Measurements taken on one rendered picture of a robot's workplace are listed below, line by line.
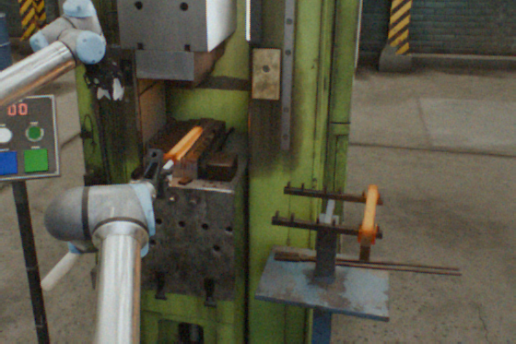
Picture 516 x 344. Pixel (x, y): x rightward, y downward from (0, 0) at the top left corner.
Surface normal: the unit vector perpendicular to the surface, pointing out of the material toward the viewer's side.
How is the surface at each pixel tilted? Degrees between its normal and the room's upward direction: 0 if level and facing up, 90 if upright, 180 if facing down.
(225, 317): 90
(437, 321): 0
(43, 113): 60
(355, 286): 0
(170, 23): 90
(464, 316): 0
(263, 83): 90
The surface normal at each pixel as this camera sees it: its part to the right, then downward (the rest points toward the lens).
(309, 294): -0.01, -0.93
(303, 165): -0.24, 0.36
